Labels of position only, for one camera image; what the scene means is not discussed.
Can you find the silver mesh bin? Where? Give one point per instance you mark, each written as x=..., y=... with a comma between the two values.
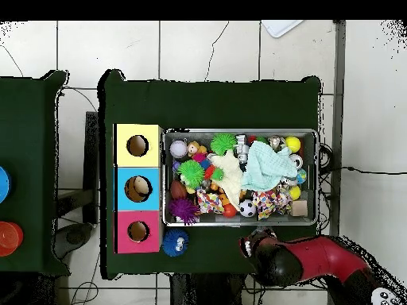
x=210, y=218

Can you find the orange plastic cup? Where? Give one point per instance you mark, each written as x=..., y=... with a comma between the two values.
x=8, y=236

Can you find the white baseball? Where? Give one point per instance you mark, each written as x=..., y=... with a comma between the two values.
x=178, y=148

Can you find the white tray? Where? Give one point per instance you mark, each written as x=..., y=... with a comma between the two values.
x=279, y=27

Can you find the yellow ball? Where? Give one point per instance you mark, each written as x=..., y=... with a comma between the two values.
x=293, y=144

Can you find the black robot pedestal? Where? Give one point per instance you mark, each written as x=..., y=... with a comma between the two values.
x=203, y=292

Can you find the purple spiky ball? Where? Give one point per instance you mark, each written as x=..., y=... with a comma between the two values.
x=182, y=208

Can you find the small soccer ball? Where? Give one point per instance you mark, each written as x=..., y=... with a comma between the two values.
x=247, y=208

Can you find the cream cloth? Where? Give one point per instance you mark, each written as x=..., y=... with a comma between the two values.
x=230, y=178

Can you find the silver toy robot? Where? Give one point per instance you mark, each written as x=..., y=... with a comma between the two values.
x=242, y=149

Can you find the blue spiky ball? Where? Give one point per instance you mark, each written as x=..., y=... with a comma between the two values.
x=171, y=243

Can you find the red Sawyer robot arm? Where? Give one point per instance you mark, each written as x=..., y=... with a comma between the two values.
x=318, y=257

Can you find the wooden cube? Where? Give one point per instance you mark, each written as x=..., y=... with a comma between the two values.
x=299, y=208

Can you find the large green spiky ball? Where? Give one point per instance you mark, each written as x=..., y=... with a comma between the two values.
x=190, y=173

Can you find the wooden box with three holes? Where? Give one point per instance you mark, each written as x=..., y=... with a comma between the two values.
x=149, y=197

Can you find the red plastic cup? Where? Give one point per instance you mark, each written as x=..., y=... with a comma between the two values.
x=21, y=235

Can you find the blue round disc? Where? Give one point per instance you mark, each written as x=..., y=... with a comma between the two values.
x=3, y=184

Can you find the mint green cloth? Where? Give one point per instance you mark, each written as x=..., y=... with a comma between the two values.
x=267, y=168

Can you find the dark green tablecloth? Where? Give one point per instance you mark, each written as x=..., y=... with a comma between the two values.
x=28, y=127
x=206, y=105

